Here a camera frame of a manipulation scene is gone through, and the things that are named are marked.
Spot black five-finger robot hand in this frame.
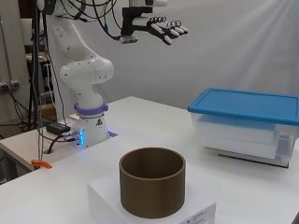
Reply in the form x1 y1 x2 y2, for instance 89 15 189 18
119 7 190 47

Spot blue plastic box lid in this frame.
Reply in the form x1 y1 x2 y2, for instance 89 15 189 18
187 88 299 127

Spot white hanging sheet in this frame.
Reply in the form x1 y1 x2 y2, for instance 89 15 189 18
46 0 299 110

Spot black tripod pole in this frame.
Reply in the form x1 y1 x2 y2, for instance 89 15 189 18
27 0 48 132

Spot brown cardboard box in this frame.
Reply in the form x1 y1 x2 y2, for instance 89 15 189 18
40 104 57 119

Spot white flat box in clear box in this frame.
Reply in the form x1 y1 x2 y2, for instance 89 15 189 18
195 115 278 160

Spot brown round tub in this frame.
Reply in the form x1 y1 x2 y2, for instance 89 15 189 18
119 147 187 219

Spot orange clamp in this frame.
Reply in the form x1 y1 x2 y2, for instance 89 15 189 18
30 159 53 170

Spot white flat box stand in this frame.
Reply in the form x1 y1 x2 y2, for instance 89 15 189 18
87 176 218 224

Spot clear plastic storage box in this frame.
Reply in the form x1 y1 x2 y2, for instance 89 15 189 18
190 112 299 169

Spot black cable hub box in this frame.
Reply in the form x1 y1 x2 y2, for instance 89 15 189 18
46 121 71 136

